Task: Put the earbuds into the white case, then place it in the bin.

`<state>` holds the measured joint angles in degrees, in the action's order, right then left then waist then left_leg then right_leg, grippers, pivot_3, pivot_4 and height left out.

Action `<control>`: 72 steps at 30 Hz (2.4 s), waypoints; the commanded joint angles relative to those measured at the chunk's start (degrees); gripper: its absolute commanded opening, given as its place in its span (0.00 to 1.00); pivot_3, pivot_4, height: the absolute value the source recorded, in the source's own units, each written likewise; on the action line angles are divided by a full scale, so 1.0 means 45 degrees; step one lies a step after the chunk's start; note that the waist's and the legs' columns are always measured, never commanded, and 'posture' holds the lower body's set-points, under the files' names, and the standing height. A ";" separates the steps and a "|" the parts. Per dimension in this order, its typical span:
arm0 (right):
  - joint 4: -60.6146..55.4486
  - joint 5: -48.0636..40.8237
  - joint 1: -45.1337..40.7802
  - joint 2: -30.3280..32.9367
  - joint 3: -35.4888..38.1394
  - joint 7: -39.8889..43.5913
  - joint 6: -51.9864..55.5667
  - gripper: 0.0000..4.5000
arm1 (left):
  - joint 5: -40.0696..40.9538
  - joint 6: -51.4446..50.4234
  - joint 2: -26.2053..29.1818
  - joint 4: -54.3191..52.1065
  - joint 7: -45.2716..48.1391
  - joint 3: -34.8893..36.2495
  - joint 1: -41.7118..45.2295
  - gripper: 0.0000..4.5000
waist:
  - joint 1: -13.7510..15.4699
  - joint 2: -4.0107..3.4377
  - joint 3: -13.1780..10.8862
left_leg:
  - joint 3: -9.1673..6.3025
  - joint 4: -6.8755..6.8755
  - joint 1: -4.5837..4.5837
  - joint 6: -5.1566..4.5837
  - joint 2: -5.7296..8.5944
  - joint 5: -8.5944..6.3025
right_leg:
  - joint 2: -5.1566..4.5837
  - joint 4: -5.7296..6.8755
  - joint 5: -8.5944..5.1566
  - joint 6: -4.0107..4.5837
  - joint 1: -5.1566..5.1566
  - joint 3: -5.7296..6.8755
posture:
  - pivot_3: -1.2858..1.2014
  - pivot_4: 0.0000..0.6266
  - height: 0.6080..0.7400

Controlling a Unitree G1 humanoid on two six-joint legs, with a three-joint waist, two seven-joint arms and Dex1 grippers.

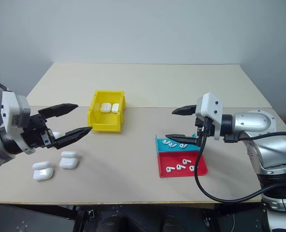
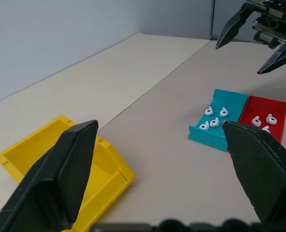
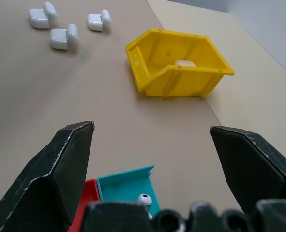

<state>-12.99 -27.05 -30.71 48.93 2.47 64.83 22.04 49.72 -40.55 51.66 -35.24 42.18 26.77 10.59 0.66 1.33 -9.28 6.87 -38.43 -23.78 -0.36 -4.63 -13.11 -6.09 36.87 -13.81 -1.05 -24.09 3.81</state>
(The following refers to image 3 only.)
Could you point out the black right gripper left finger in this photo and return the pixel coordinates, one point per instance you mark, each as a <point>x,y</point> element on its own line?
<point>48,174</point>

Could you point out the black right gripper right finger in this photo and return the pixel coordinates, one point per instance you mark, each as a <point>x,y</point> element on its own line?
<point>249,166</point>

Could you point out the yellow plastic bin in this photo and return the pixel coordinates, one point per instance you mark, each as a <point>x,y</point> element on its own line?
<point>181,72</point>

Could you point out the white object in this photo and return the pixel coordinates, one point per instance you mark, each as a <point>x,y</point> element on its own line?
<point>185,63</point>

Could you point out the white earbud case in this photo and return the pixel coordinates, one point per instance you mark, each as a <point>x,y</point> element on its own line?
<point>42,15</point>
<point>63,37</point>
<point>99,20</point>

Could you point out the red plastic tray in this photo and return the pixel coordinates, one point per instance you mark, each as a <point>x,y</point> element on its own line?
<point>85,203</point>

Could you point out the teal plastic tray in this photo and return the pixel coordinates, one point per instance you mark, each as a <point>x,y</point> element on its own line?
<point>128,188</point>

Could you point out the white earbud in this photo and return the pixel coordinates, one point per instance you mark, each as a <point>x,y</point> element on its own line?
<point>145,201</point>

